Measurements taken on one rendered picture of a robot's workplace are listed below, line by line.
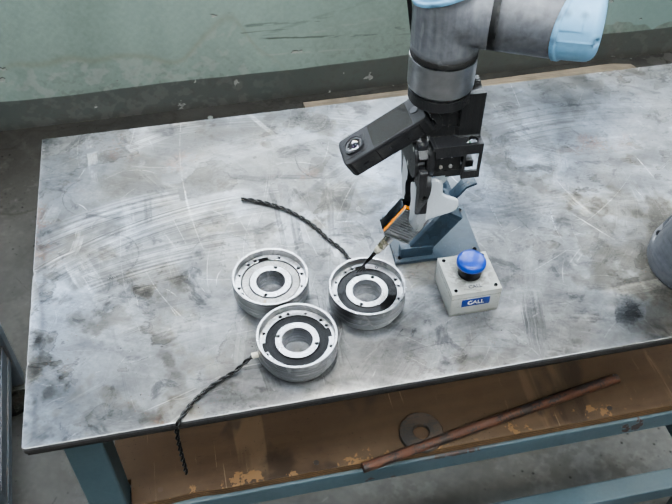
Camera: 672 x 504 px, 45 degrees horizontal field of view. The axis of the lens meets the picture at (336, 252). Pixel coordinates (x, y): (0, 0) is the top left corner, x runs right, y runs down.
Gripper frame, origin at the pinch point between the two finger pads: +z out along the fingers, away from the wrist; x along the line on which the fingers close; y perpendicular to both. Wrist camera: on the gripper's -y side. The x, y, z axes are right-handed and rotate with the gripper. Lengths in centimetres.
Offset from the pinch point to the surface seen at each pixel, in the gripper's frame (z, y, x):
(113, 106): 88, -59, 155
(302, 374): 10.4, -16.5, -15.4
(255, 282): 10.1, -20.9, 0.4
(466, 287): 8.6, 7.0, -6.2
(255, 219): 13.0, -19.6, 15.9
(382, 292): 10.1, -4.0, -4.0
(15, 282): 93, -85, 84
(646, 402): 38, 40, -10
